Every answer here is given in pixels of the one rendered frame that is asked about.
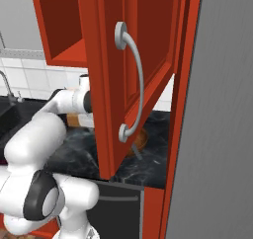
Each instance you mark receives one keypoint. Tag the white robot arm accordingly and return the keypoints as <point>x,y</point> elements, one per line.
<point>36,141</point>

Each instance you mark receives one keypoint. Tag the brown wooden bowl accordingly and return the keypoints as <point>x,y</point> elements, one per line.
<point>141,140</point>

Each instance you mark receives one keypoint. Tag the red cabinet door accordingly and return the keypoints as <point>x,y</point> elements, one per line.
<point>108,85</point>

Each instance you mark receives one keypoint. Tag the red base cabinet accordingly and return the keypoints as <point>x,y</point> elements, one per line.
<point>153,213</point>

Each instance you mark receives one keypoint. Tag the tan and white object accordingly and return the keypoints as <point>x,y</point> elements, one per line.
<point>75,120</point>

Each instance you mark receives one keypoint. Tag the red tall side panel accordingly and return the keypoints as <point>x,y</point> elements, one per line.
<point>179,95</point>

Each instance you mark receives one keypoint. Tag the grey fridge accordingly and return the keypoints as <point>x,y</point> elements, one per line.
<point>217,124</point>

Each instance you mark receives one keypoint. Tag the black dishwasher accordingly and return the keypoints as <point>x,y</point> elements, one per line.
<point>118,216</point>

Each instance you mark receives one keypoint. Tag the black sink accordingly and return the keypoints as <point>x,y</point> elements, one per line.
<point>11,116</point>

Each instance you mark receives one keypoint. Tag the grey tap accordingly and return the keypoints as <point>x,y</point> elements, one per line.
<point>7,85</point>

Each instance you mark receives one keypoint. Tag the red open wall cabinet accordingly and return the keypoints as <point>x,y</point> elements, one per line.
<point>62,25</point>

